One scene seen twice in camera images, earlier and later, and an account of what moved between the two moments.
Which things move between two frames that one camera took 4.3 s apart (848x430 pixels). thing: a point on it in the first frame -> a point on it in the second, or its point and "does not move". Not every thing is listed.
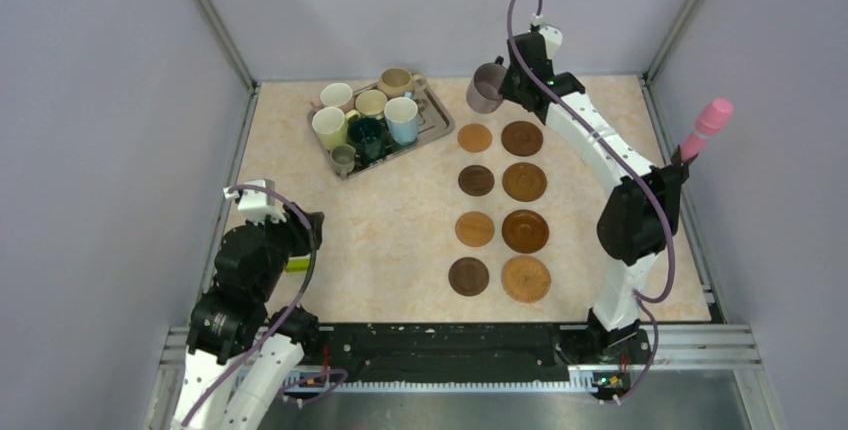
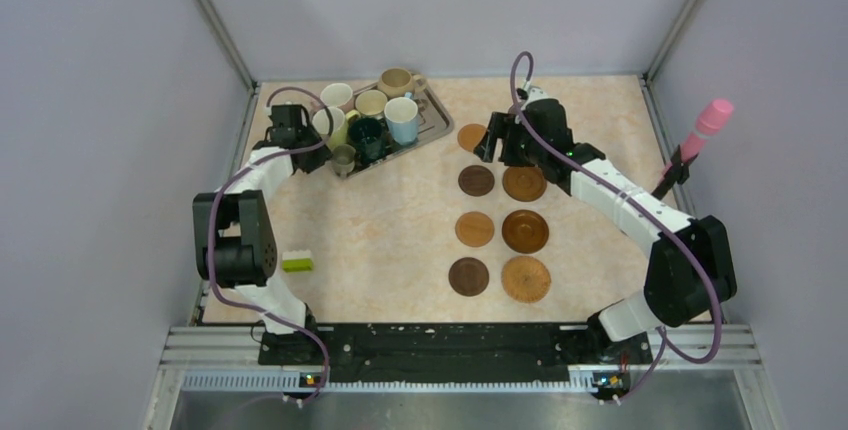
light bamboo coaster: [474, 137] does not move
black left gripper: [304, 236] -> [322, 154]
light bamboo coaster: [474, 228] does not move
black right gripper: [506, 90] -> [487, 147]
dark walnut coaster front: [468, 276] does not move
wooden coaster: [525, 279] does not move
